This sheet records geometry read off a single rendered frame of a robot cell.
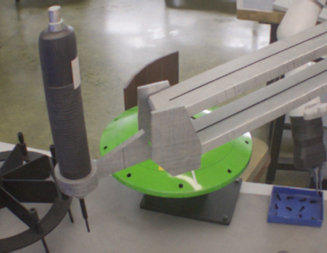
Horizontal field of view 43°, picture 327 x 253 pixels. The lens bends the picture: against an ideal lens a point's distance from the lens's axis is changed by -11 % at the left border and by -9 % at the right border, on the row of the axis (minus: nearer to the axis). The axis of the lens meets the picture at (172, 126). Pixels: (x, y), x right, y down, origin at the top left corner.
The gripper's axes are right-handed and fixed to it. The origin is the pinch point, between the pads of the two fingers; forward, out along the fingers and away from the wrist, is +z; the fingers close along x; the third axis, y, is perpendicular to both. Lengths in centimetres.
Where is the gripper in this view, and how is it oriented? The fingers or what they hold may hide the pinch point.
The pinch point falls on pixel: (318, 193)
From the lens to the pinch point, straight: 98.5
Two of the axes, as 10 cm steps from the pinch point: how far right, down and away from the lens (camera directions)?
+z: 1.8, 9.7, 1.6
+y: -3.3, -0.9, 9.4
